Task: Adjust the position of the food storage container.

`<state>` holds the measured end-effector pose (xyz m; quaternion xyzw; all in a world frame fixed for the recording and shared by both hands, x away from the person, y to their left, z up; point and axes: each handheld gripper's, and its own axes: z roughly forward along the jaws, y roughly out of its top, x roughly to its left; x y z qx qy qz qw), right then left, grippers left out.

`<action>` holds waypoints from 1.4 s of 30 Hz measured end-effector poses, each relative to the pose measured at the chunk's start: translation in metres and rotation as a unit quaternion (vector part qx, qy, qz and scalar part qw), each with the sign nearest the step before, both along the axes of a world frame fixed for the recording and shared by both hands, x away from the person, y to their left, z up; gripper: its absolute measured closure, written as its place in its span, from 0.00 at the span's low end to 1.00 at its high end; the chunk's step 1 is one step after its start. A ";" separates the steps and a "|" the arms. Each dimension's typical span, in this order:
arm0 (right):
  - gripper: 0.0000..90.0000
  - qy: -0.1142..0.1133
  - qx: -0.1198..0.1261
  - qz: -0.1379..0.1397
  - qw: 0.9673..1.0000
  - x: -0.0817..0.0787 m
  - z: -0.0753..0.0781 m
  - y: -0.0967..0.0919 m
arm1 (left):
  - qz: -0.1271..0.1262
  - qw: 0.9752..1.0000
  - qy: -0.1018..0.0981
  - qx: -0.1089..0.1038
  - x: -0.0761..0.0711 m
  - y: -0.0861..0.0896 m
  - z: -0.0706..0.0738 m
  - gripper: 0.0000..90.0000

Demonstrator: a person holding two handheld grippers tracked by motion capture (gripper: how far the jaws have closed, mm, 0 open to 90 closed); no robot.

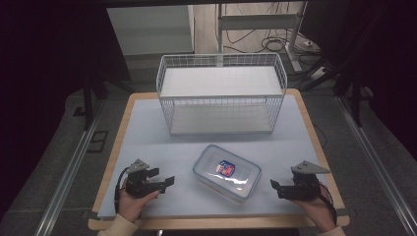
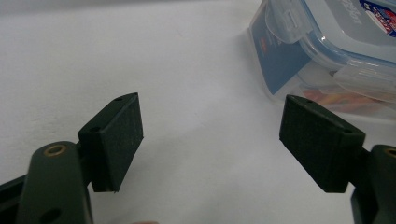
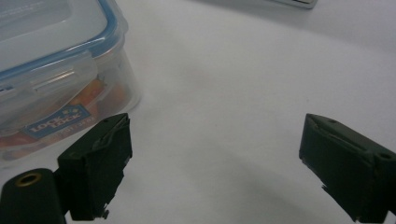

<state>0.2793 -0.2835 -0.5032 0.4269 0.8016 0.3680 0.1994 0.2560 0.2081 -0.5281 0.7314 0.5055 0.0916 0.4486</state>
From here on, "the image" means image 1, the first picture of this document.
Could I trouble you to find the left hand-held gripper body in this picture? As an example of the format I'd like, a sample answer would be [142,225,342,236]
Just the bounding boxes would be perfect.
[125,158,166,199]

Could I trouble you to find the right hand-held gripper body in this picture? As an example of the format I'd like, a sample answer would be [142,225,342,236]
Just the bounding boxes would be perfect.
[277,159,331,202]

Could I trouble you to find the clear plastic food container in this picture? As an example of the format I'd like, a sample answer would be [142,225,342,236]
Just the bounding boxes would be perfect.
[192,144,263,205]

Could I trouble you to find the white wire shelf rack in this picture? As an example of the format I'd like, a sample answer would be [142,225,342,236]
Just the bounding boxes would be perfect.
[155,52,289,137]

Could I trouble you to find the person's left hand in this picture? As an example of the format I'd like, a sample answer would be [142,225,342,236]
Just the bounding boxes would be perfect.
[117,187,161,224]

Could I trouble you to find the person's right hand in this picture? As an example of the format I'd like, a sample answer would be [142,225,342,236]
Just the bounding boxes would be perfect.
[290,196,337,233]

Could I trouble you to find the light blue table mat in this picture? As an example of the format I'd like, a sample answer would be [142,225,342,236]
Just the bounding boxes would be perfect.
[96,93,332,219]

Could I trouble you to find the black stand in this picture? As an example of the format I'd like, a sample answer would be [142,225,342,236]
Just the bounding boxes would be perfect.
[300,58,366,128]
[73,74,134,132]

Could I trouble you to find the white power strip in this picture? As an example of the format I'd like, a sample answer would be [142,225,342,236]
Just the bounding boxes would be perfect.
[309,66,328,82]

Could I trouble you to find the white cabinet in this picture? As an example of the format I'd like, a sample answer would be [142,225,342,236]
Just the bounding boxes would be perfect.
[105,4,196,57]

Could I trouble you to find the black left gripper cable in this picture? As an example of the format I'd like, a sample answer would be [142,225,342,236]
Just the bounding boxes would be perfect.
[113,166,131,214]

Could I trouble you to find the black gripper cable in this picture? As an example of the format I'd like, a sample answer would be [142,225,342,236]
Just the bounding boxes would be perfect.
[113,166,131,214]
[317,182,339,225]

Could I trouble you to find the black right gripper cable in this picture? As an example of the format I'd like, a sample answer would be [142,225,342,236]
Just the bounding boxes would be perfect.
[317,182,339,225]

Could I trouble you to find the aluminium floor rail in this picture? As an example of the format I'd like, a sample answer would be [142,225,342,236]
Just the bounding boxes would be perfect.
[33,100,103,236]
[336,95,417,236]

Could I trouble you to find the black floor cables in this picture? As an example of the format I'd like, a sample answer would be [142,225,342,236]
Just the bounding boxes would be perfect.
[225,29,324,68]

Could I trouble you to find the white metal desk frame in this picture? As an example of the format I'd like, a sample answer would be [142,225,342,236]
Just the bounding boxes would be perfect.
[215,1,309,74]

